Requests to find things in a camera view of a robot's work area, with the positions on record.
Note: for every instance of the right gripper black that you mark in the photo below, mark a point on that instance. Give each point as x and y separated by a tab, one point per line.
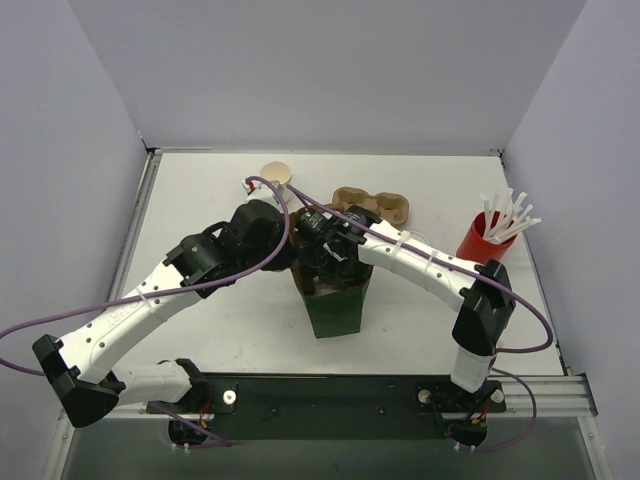
338	265

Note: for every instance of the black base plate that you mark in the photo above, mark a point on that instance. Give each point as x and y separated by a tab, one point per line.
336	423

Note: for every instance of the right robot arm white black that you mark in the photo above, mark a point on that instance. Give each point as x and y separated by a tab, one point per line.
470	289

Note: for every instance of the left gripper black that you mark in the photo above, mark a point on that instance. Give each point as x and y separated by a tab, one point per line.
249	237

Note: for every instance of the brown pulp cup carrier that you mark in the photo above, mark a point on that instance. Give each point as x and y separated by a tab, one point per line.
391	207

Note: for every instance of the red straw holder cup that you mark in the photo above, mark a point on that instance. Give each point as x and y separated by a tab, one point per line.
475	248

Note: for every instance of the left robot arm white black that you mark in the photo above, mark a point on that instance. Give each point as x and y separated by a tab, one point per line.
83	366

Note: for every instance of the white wrapped straws bundle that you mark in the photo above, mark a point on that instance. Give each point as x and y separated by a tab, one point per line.
505	217

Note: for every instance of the brown green paper bag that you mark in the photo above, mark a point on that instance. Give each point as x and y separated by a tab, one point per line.
332	312

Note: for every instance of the white plastic lid stack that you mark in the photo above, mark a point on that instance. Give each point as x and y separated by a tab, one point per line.
420	236

